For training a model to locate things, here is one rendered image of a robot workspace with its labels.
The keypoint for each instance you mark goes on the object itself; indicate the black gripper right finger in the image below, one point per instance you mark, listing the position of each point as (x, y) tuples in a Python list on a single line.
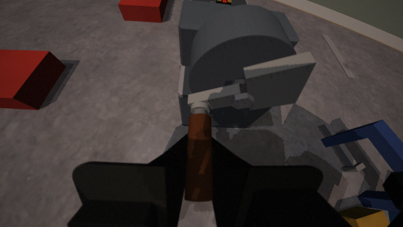
[(235, 181)]

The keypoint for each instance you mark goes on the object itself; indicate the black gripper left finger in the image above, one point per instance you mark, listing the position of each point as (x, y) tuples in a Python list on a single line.
[(161, 181)]

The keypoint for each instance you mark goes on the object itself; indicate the dark blue c-clamp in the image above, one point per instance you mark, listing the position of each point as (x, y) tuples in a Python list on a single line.
[(387, 144)]

